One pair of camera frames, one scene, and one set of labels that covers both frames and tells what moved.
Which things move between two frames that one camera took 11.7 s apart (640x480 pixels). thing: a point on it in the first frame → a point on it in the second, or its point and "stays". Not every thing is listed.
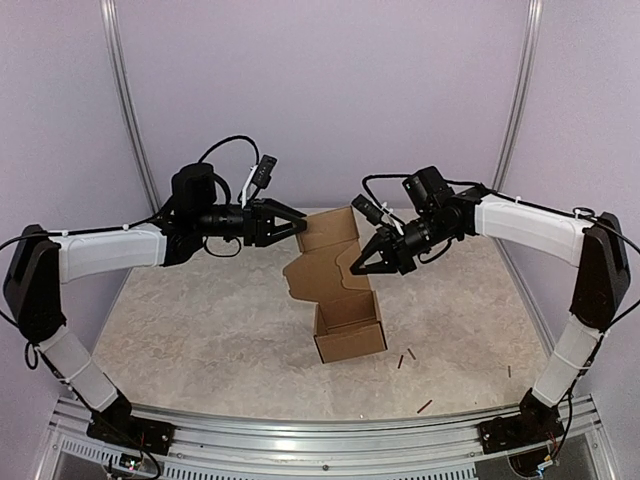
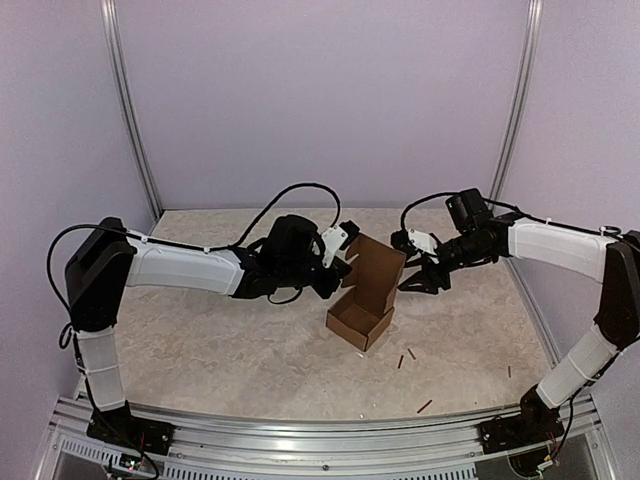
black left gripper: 258,229 → 340,270
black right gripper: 394,249 → 428,275
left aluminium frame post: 125,95 stays
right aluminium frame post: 519,93 stays
